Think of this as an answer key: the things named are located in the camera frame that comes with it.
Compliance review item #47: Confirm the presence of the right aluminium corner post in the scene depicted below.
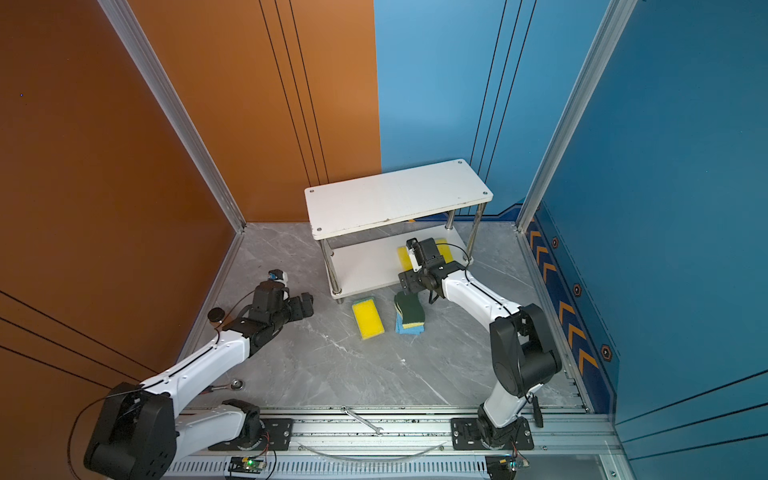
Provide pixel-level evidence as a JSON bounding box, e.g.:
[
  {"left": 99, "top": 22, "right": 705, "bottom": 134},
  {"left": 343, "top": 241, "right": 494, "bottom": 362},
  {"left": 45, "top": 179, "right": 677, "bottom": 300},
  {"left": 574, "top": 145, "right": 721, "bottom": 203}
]
[{"left": 515, "top": 0, "right": 638, "bottom": 234}]

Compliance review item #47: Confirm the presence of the right circuit board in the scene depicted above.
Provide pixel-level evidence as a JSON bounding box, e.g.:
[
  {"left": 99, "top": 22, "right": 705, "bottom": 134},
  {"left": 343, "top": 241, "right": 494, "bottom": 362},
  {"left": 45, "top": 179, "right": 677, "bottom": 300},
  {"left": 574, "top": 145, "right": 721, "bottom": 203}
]
[{"left": 485, "top": 456, "right": 519, "bottom": 480}]

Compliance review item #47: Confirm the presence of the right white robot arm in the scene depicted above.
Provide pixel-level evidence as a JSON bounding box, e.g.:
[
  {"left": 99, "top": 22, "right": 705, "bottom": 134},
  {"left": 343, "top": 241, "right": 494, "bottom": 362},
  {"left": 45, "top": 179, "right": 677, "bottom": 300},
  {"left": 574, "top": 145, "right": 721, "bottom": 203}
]
[{"left": 399, "top": 238, "right": 563, "bottom": 451}]

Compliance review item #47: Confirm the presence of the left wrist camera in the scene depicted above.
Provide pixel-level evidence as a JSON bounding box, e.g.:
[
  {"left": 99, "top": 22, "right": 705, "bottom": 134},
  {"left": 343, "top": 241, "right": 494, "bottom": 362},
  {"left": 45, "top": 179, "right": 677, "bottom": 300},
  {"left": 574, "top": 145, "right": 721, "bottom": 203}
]
[{"left": 268, "top": 269, "right": 288, "bottom": 285}]

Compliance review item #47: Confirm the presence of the black handled screwdriver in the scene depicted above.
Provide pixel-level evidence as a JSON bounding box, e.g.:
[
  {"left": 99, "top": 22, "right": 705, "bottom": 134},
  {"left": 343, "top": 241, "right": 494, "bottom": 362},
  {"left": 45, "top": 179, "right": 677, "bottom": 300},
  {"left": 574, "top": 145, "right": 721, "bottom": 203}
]
[{"left": 529, "top": 394, "right": 544, "bottom": 428}]

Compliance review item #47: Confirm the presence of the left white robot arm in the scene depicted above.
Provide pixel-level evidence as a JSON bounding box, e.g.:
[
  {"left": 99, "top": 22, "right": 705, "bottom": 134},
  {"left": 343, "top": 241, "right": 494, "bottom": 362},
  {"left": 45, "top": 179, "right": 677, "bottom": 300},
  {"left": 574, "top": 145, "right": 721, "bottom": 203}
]
[{"left": 83, "top": 276, "right": 314, "bottom": 479}]

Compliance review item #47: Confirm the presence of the left circuit board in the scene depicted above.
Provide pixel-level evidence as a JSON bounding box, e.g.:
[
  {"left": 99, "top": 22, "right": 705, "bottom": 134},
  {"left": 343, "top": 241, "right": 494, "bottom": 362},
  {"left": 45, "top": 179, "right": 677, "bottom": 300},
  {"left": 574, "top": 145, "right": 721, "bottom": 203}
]
[{"left": 227, "top": 456, "right": 268, "bottom": 476}]

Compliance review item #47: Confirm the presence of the blue sponge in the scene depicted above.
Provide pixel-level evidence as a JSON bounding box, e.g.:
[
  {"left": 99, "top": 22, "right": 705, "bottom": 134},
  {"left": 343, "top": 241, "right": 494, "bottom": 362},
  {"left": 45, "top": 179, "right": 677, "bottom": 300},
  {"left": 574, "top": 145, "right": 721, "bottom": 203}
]
[{"left": 395, "top": 317, "right": 424, "bottom": 335}]

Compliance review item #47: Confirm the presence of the circuit board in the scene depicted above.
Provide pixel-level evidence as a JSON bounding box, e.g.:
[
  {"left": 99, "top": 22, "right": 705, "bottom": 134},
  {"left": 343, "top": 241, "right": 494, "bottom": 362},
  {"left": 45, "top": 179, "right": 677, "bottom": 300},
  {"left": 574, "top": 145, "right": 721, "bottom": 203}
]
[
  {"left": 227, "top": 456, "right": 268, "bottom": 476},
  {"left": 485, "top": 456, "right": 519, "bottom": 480}
]

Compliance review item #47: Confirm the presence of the aluminium front rail frame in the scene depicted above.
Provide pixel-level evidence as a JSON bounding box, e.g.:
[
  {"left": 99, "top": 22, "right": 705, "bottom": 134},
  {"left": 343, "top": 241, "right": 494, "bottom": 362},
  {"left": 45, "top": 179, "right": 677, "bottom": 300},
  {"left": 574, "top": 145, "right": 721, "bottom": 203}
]
[{"left": 160, "top": 407, "right": 634, "bottom": 479}]

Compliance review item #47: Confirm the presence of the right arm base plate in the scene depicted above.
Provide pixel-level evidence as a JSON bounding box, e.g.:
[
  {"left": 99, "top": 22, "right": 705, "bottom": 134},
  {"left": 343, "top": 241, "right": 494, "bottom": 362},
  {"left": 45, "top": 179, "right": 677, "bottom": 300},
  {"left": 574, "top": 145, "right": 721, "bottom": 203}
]
[{"left": 450, "top": 417, "right": 535, "bottom": 451}]

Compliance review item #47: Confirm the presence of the aluminium corner post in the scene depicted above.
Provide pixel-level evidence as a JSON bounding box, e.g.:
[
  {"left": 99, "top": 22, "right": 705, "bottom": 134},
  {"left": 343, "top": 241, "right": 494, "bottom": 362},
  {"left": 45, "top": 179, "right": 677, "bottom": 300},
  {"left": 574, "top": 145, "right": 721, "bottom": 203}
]
[
  {"left": 515, "top": 0, "right": 638, "bottom": 234},
  {"left": 98, "top": 0, "right": 246, "bottom": 234}
]

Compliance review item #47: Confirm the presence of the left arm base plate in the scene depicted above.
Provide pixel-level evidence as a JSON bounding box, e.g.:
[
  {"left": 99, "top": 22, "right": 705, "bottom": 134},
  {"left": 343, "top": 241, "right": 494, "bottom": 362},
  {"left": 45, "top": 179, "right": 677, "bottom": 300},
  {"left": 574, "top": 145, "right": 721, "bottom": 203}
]
[{"left": 208, "top": 418, "right": 294, "bottom": 452}]

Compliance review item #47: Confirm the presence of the white two-tier shelf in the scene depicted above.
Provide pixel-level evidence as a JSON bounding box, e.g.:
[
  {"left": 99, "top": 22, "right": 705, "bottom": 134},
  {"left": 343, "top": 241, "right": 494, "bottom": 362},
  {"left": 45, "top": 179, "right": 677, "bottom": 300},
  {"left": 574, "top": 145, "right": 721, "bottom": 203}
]
[{"left": 304, "top": 159, "right": 493, "bottom": 303}]

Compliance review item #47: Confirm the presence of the green yellow wavy sponge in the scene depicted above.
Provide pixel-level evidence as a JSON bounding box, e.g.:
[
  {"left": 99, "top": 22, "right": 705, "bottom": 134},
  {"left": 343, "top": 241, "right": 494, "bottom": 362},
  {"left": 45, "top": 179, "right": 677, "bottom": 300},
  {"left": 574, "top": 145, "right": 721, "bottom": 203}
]
[{"left": 394, "top": 292, "right": 425, "bottom": 323}]

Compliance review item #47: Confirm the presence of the left aluminium corner post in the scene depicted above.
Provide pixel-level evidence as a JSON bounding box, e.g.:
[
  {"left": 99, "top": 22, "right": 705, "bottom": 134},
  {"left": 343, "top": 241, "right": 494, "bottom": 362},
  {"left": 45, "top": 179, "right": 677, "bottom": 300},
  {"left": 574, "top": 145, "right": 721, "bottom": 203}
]
[{"left": 98, "top": 0, "right": 246, "bottom": 234}]

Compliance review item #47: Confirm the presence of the brown jar black lid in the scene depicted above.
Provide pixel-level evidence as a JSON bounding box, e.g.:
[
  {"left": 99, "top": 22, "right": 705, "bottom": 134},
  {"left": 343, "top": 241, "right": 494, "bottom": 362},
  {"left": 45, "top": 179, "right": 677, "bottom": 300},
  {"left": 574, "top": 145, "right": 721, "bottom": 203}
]
[{"left": 206, "top": 307, "right": 227, "bottom": 325}]

